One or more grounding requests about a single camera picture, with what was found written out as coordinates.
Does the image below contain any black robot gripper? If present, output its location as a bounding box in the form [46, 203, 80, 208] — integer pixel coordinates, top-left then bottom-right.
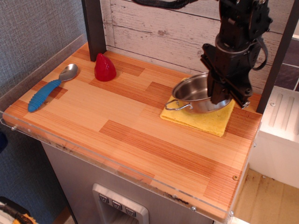
[201, 42, 261, 108]

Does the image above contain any stainless steel two-handled pan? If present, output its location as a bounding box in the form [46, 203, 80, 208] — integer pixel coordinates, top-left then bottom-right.
[164, 73, 232, 114]

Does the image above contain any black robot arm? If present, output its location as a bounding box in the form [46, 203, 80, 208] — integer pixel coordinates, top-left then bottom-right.
[201, 0, 273, 108]

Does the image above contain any yellow folded cloth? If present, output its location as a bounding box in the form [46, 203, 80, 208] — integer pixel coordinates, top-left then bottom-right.
[160, 96, 235, 137]

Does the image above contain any white toy sink unit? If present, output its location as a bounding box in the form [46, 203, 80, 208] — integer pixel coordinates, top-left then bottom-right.
[249, 86, 299, 188]

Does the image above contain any red plastic strawberry toy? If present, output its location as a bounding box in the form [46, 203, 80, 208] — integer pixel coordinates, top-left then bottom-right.
[94, 53, 116, 82]

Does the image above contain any silver dispenser panel with buttons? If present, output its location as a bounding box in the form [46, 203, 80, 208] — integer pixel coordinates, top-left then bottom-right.
[93, 183, 150, 224]

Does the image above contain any grey toy fridge cabinet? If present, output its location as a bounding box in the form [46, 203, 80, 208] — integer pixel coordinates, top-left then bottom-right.
[42, 143, 213, 224]

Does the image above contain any clear acrylic edge guard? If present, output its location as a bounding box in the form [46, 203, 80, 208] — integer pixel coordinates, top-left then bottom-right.
[0, 110, 234, 220]

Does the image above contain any yellow object bottom left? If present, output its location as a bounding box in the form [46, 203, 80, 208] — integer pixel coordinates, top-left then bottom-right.
[12, 213, 36, 224]

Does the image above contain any dark right vertical post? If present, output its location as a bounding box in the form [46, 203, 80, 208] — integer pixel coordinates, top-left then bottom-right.
[256, 0, 299, 114]

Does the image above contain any dark vertical post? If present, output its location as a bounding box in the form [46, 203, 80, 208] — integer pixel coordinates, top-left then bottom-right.
[81, 0, 107, 62]
[256, 0, 299, 114]

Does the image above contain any dark left vertical post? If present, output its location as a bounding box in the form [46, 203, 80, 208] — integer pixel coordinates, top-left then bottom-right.
[81, 0, 107, 62]

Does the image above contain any blue-handled metal spoon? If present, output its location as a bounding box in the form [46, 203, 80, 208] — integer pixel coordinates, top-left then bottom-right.
[28, 64, 78, 112]

